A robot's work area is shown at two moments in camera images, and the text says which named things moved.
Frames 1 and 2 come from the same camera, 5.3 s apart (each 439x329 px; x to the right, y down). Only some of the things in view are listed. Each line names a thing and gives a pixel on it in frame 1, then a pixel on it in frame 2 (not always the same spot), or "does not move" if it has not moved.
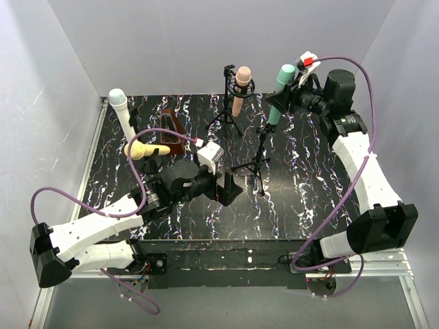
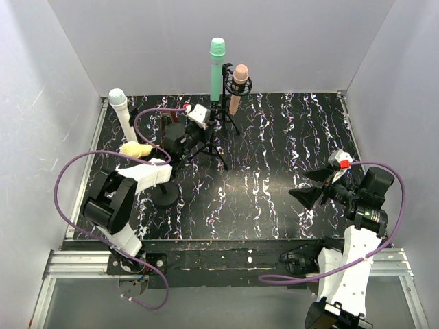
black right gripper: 290,96 → 327,187
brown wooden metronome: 168,120 does not move
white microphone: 119,101 does not move
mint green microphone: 285,75 → 217,51
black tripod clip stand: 255,166 → 210,144
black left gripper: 221,187 → 199,129
